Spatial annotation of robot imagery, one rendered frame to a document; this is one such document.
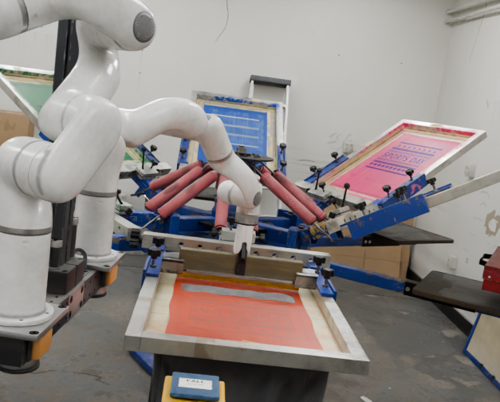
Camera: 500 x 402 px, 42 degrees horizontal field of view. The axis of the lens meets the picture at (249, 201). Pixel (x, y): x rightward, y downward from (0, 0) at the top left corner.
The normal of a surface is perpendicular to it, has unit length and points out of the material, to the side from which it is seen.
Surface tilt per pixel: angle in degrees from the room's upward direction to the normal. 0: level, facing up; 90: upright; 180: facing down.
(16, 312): 90
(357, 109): 90
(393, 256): 78
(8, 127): 89
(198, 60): 90
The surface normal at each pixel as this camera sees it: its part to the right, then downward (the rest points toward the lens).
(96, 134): 0.71, 0.12
